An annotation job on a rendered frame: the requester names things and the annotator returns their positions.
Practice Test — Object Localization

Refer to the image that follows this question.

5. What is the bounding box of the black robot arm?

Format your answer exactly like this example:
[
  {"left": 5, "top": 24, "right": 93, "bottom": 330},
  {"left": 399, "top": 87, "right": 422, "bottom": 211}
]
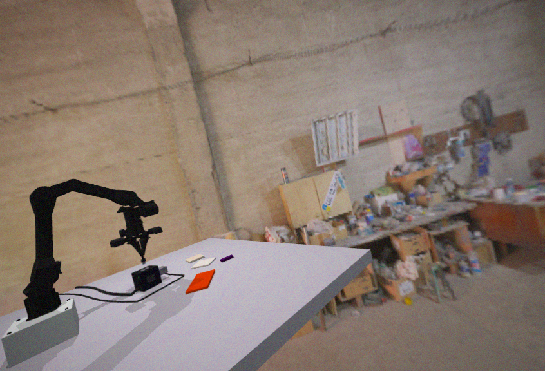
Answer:
[{"left": 23, "top": 179, "right": 159, "bottom": 321}]

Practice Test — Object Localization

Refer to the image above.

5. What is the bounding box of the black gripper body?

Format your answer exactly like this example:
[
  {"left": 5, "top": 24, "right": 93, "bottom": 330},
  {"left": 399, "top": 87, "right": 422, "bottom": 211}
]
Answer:
[{"left": 110, "top": 219, "right": 163, "bottom": 247}]

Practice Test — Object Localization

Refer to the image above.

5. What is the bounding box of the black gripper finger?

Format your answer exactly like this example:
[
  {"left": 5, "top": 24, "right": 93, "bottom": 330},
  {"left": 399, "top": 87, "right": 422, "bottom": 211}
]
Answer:
[
  {"left": 127, "top": 241, "right": 143, "bottom": 256},
  {"left": 139, "top": 237, "right": 151, "bottom": 255}
]

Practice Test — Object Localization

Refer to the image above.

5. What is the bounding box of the orange-red rectangular block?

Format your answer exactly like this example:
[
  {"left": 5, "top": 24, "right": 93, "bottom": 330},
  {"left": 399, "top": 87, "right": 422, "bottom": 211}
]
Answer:
[{"left": 186, "top": 269, "right": 215, "bottom": 294}]

